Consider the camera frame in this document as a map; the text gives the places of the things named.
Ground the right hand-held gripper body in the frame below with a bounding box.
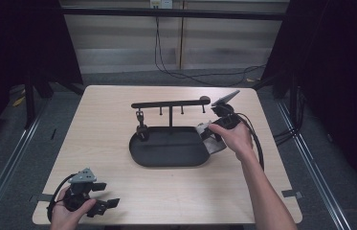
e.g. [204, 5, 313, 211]
[209, 89, 243, 131]

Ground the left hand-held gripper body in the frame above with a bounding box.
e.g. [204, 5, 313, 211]
[62, 168, 107, 218]

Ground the beige key pouch with ring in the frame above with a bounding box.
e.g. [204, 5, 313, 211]
[195, 120, 228, 156]

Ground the black key rack with tray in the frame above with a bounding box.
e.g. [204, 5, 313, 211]
[128, 95, 212, 168]

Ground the black car key fob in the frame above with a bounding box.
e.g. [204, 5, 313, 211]
[135, 109, 151, 143]

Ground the person's right hand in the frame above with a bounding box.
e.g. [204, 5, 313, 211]
[208, 122, 255, 162]

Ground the person's left hand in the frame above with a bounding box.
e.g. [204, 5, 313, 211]
[49, 187, 98, 230]

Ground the grey tape strip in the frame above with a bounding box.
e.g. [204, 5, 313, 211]
[28, 193, 55, 203]
[280, 189, 304, 199]

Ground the black metal stand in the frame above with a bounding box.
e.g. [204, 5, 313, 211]
[23, 75, 37, 129]

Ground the yellow scrap on floor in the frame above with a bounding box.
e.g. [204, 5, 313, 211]
[11, 95, 26, 107]

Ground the black curtain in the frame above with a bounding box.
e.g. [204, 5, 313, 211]
[0, 0, 84, 161]
[260, 0, 357, 202]

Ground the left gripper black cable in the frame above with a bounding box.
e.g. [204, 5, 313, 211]
[46, 172, 78, 223]

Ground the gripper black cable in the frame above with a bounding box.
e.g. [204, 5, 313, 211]
[46, 172, 78, 223]
[227, 108, 265, 172]

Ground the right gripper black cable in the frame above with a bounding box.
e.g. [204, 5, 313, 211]
[227, 108, 265, 172]

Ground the bundle of black floor cables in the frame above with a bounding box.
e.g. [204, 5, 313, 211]
[273, 85, 306, 147]

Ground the black wall cable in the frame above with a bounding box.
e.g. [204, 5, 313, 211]
[153, 16, 267, 88]

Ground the metal floor rail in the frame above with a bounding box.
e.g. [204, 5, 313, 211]
[275, 99, 356, 230]
[0, 104, 50, 230]

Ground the black horizontal frame bar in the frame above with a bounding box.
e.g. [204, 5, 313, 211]
[59, 7, 290, 22]

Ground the white wall outlet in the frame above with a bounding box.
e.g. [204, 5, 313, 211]
[149, 0, 174, 10]

